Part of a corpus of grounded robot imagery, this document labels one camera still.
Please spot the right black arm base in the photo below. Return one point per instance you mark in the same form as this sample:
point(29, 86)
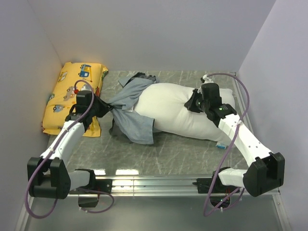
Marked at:
point(209, 187)

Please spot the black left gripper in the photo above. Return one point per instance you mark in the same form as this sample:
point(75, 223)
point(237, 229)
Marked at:
point(105, 107)

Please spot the white pillow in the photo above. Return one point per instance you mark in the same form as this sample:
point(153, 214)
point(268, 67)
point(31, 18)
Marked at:
point(164, 102)

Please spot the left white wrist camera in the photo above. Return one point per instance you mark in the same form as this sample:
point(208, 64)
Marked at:
point(84, 88)

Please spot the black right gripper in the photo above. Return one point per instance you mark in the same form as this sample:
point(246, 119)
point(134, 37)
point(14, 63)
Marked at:
point(191, 105)

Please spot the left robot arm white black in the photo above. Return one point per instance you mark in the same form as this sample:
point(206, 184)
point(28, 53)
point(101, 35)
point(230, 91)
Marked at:
point(48, 176)

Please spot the aluminium rail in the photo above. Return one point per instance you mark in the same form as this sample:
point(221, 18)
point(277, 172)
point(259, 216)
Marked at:
point(241, 95)
point(163, 185)

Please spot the yellow cartoon car pillow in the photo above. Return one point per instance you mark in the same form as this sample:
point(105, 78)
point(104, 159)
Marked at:
point(63, 97)

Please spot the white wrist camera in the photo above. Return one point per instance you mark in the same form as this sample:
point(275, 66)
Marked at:
point(84, 88)
point(206, 79)

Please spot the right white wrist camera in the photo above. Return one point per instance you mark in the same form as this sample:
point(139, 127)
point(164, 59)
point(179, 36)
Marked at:
point(206, 79)

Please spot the grey striped pillowcase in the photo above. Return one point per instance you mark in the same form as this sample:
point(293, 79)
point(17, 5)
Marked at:
point(127, 124)

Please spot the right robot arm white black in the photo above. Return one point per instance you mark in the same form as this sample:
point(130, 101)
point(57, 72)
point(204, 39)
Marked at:
point(265, 169)

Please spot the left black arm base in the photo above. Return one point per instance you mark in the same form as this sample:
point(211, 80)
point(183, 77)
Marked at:
point(95, 190)

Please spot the aluminium right side rail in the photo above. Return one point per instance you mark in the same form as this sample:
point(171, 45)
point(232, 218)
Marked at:
point(241, 95)

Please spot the aluminium front rail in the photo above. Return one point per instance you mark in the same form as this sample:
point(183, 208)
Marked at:
point(163, 185)

